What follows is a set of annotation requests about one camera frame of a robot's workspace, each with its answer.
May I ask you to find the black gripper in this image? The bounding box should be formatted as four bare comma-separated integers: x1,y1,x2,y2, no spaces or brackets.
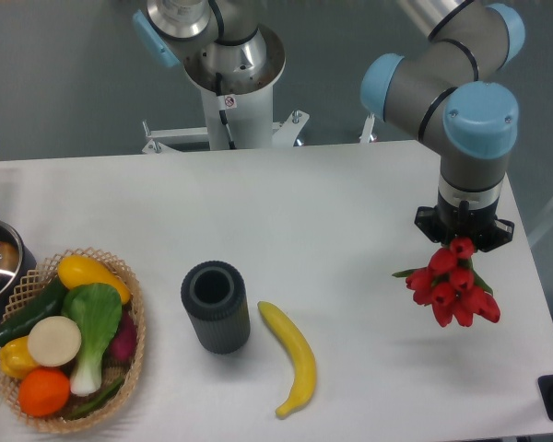
414,200,515,252

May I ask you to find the red tulip bouquet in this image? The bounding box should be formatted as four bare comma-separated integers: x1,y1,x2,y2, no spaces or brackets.
393,237,501,327

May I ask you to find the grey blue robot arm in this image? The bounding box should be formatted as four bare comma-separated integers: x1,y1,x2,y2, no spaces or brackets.
133,1,525,252

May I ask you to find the yellow banana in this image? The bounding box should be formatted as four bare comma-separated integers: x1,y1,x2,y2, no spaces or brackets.
257,301,317,419

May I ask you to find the dark grey ribbed vase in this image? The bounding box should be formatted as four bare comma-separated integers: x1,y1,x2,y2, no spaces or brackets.
181,261,251,355

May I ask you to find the purple sweet potato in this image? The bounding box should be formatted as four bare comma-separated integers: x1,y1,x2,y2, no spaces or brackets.
108,310,137,363

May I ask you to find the green bok choy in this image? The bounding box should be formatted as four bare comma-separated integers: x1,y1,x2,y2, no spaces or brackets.
62,283,123,397

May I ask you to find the yellow squash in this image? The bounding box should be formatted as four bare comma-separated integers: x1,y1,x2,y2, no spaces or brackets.
57,255,132,305

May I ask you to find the green chili pepper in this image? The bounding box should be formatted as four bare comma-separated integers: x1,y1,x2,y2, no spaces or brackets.
65,378,124,420

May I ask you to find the green cucumber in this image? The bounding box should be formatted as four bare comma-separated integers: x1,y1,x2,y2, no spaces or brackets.
0,276,68,347

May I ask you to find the white round radish slice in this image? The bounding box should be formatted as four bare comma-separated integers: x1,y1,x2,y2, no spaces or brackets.
28,316,82,367

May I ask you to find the woven wicker basket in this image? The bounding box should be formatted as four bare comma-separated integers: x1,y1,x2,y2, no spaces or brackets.
0,248,146,435

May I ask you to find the orange fruit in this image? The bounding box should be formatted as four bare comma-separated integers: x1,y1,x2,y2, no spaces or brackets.
18,367,70,417

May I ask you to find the yellow bell pepper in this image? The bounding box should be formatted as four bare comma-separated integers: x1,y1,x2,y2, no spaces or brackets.
0,336,40,379

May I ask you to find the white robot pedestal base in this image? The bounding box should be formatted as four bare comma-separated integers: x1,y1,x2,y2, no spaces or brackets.
142,86,310,154

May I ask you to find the black cable on pedestal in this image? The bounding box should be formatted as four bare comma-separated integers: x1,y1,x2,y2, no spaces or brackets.
214,72,238,150

